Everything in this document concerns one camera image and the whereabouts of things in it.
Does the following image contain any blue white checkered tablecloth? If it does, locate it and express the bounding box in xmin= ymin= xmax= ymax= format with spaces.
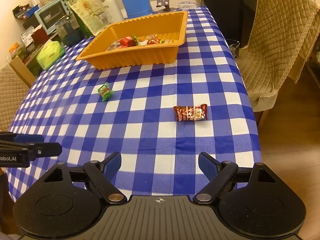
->
xmin=7 ymin=7 xmax=261 ymax=199

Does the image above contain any dark red chocolate bar packet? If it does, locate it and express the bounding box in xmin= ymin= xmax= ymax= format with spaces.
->
xmin=173 ymin=104 xmax=208 ymax=121

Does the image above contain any black cabinet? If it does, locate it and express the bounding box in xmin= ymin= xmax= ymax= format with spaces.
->
xmin=203 ymin=0 xmax=244 ymax=42

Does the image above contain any orange plastic tray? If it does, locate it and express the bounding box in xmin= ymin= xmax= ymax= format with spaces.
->
xmin=76 ymin=11 xmax=188 ymax=70

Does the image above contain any clear grey snack packet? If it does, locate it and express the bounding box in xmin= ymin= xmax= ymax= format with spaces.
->
xmin=106 ymin=41 xmax=123 ymax=51

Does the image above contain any green sunflower seed bag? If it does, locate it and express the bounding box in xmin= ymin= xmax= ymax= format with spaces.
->
xmin=67 ymin=0 xmax=109 ymax=37

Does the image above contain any dark glass jar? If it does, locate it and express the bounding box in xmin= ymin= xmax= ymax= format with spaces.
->
xmin=55 ymin=14 xmax=84 ymax=47

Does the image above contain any grey phone stand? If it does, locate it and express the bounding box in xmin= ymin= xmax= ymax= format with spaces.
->
xmin=156 ymin=0 xmax=176 ymax=13

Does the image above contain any green white snack pouch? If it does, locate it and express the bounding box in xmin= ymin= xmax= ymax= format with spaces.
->
xmin=132 ymin=35 xmax=147 ymax=46

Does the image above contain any small green candy packet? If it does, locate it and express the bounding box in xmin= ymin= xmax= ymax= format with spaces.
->
xmin=146 ymin=35 xmax=161 ymax=44

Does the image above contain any clear small plastic box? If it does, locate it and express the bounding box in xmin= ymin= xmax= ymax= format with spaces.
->
xmin=178 ymin=1 xmax=198 ymax=9

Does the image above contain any large red snack packet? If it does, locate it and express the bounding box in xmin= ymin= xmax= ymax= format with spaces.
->
xmin=118 ymin=36 xmax=136 ymax=48

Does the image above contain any white insulated bottle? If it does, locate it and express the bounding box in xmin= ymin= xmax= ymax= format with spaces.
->
xmin=99 ymin=0 xmax=124 ymax=24

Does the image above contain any light blue toaster oven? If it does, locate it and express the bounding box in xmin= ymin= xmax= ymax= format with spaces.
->
xmin=34 ymin=0 xmax=71 ymax=35

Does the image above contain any yellow green candy packet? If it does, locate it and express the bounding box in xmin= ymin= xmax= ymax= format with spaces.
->
xmin=159 ymin=39 xmax=176 ymax=44

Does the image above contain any beige quilted chair left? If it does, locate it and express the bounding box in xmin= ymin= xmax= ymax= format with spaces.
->
xmin=0 ymin=64 xmax=29 ymax=132

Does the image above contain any green tissue pack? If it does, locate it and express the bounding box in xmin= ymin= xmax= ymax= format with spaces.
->
xmin=36 ymin=40 xmax=65 ymax=70

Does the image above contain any dark red box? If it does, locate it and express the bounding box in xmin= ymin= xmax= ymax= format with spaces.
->
xmin=31 ymin=25 xmax=49 ymax=46

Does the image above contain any beige quilted chair right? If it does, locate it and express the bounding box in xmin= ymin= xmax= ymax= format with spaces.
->
xmin=236 ymin=0 xmax=319 ymax=126

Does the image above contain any beige quilted chair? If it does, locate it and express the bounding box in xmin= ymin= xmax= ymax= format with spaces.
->
xmin=236 ymin=0 xmax=319 ymax=126
xmin=0 ymin=64 xmax=29 ymax=132

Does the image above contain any green brown candy packet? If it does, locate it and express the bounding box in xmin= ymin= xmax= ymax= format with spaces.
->
xmin=98 ymin=82 xmax=114 ymax=101

